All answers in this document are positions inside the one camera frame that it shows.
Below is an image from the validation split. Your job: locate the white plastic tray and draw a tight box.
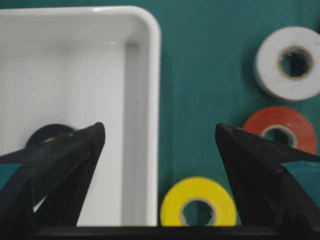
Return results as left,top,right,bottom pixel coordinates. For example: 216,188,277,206
0,6,161,226

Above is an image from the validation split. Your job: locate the white tape roll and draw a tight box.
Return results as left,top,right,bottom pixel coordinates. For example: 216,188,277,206
254,26,320,102

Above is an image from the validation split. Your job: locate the red tape roll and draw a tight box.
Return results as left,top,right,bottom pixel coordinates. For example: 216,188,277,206
242,106,318,154

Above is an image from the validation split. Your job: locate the black tape roll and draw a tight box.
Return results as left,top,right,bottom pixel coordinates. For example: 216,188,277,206
25,124,74,148

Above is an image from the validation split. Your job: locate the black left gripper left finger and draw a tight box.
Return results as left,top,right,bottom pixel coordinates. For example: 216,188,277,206
0,122,106,228

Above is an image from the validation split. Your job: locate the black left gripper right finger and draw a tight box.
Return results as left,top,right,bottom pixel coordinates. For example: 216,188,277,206
215,123,320,228

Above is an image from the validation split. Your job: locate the yellow tape roll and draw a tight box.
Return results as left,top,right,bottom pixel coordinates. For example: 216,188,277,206
160,176,237,227

